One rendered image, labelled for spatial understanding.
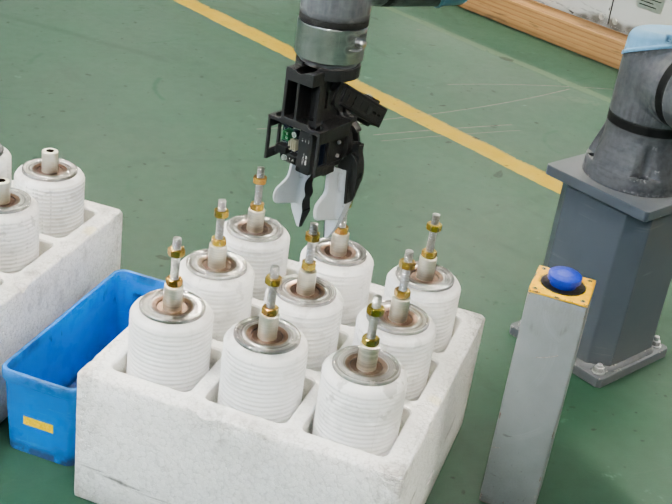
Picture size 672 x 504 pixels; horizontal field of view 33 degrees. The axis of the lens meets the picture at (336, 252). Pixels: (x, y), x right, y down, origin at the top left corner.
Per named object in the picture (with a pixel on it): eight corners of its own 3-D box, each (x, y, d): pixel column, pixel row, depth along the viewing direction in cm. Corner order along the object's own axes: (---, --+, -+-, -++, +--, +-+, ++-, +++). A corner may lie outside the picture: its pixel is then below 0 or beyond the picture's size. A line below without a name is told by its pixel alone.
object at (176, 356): (112, 419, 139) (118, 292, 131) (185, 405, 144) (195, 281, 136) (139, 466, 132) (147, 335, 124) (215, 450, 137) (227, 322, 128)
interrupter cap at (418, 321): (441, 330, 133) (442, 325, 133) (389, 343, 129) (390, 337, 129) (404, 299, 139) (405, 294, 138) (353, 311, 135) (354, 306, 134)
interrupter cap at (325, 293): (261, 292, 136) (261, 287, 136) (298, 271, 142) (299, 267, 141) (311, 316, 132) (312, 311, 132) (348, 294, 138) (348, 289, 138)
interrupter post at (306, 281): (291, 293, 137) (294, 269, 135) (302, 286, 138) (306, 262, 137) (307, 300, 136) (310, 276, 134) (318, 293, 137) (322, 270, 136)
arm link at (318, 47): (325, 6, 125) (386, 25, 121) (320, 46, 127) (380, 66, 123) (283, 16, 119) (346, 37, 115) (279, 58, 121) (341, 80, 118)
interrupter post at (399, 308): (411, 323, 134) (415, 299, 132) (395, 327, 133) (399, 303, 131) (399, 313, 136) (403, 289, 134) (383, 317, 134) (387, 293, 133)
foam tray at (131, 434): (212, 345, 170) (222, 239, 162) (462, 423, 160) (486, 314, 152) (72, 496, 137) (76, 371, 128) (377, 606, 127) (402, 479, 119)
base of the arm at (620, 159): (621, 149, 180) (636, 90, 176) (702, 186, 171) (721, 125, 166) (562, 165, 171) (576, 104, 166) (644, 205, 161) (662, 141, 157)
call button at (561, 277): (548, 276, 136) (552, 261, 135) (581, 285, 135) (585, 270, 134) (542, 290, 132) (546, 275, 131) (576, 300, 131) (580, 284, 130)
